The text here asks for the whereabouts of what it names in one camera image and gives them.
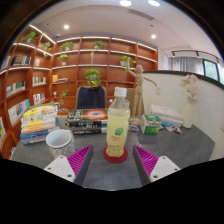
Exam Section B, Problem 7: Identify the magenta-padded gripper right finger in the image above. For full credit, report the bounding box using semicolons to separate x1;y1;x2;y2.
132;144;182;187

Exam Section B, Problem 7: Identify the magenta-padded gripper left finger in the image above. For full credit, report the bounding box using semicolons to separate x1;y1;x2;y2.
43;144;94;187

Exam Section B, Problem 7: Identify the yellow drink bottle white cap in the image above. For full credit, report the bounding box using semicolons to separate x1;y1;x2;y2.
105;87;131;158

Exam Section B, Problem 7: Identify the white triangle-patterned cup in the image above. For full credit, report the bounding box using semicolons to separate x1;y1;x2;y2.
45;129;77;159

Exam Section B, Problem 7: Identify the green-white box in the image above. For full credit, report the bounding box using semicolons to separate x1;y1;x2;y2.
139;114;163;135

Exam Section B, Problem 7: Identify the stack of colourful books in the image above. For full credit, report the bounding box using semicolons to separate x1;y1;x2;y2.
19;102;61;146

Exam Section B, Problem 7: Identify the flat round red coaster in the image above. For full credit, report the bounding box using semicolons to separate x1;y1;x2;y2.
102;143;129;164

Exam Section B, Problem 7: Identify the stack of dark books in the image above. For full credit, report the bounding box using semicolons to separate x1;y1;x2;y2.
64;108;109;136

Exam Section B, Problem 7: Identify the stack of white tissue packs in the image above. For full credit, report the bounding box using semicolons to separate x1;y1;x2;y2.
149;104;184;127

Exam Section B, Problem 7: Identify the white vase with flowers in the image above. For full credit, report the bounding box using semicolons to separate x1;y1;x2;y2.
179;73;201;129

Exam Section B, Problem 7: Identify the dark office chair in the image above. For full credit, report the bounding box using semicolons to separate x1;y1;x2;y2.
75;85;108;111

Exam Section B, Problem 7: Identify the wooden artist mannequin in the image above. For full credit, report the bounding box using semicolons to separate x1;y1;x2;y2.
125;57;158;127

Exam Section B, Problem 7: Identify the wooden shelf unit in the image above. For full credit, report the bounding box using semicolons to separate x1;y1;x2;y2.
0;23;158;159

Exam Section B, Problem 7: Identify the grey curtain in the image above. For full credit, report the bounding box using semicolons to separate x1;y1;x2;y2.
171;56;205;72

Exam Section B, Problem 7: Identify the black-framed window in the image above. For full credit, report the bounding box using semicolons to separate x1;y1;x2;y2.
203;59;224;84

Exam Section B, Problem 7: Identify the ceiling air vent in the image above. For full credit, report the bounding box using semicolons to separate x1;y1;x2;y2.
128;8;155;21

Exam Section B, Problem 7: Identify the black ceiling track rail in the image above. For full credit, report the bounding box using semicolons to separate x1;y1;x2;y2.
170;49;221;64

